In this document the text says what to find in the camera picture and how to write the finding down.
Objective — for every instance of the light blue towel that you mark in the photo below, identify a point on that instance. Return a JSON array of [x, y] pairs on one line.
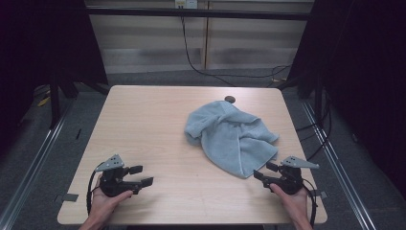
[[234, 140]]

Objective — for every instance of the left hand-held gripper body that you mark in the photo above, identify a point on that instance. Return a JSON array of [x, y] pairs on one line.
[[112, 185]]

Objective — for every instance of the person's right hand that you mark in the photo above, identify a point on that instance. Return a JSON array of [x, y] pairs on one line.
[[295, 204]]

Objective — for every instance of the dark round table grommet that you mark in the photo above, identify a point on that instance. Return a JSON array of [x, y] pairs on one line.
[[230, 98]]

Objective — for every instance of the black metal stand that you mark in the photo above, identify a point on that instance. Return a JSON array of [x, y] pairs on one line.
[[55, 102]]

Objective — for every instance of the person's left hand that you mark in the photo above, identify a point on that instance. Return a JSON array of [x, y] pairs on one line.
[[103, 206]]

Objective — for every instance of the yellow floor object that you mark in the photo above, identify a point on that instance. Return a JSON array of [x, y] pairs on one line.
[[44, 101]]

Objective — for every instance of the black horizontal frame bar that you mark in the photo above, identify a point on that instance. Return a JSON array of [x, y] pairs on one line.
[[198, 13]]

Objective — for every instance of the white wall power outlet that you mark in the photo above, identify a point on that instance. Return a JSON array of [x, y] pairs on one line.
[[186, 4]]

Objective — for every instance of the black curtain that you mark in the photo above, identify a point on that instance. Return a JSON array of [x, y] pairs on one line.
[[360, 64], [41, 41]]

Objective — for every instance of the grey tape strip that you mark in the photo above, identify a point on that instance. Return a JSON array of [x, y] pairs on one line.
[[320, 194], [70, 197]]

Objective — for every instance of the metal floor rail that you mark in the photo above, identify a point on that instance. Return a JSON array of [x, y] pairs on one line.
[[338, 169], [28, 172]]

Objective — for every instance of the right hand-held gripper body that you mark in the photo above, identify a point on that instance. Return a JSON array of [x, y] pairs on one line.
[[290, 182]]

